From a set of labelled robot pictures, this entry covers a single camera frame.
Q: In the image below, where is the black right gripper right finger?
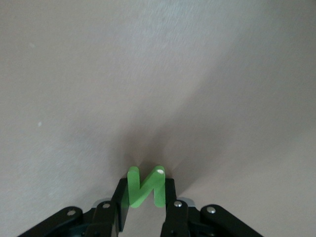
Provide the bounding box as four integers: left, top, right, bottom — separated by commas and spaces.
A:
160, 177, 262, 237

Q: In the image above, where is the green letter N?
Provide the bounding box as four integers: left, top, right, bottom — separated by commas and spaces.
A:
127, 165, 165, 209

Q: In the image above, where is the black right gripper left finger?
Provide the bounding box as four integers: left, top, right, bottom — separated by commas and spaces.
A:
17, 177, 130, 237

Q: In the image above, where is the brown table mat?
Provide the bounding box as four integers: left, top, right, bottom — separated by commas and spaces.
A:
0, 0, 316, 237

